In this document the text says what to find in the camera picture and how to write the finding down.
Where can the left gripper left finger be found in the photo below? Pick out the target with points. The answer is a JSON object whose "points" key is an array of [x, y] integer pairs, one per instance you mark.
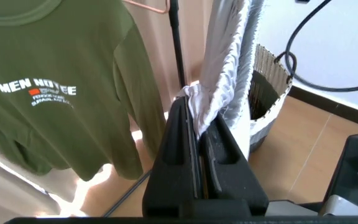
{"points": [[172, 174]]}

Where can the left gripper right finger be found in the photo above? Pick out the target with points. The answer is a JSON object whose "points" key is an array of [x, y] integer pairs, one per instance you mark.
{"points": [[235, 180]]}

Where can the green long-sleeved shirt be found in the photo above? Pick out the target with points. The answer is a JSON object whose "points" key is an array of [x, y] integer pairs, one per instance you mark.
{"points": [[57, 130]]}

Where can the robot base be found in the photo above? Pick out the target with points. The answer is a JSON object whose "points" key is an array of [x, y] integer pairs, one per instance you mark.
{"points": [[353, 174]]}

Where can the white laundry basket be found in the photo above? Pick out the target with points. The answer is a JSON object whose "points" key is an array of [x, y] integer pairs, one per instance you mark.
{"points": [[269, 90]]}

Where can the black clothes rack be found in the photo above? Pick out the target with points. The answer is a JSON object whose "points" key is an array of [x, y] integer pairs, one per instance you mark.
{"points": [[176, 46]]}

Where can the pink clothes hanger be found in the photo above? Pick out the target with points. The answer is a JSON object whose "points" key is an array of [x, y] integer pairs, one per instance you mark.
{"points": [[154, 10]]}

